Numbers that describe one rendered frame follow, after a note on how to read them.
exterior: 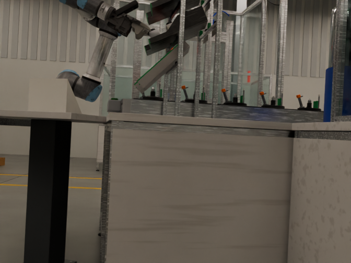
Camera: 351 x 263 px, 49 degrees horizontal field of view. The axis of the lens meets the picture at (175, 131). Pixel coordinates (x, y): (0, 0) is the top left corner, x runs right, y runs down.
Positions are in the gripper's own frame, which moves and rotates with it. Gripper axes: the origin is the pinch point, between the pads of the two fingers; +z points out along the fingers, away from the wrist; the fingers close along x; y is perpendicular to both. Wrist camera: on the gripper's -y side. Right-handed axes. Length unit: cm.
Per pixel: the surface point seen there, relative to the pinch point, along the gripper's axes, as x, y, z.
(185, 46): 6.6, 0.0, 18.2
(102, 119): -13.6, 46.6, -1.7
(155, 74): 6.1, 17.5, 12.5
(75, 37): -833, -90, -286
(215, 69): 6.8, 2.6, 35.0
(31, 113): 7, 58, -27
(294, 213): 28, 43, 88
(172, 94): -63, 13, 22
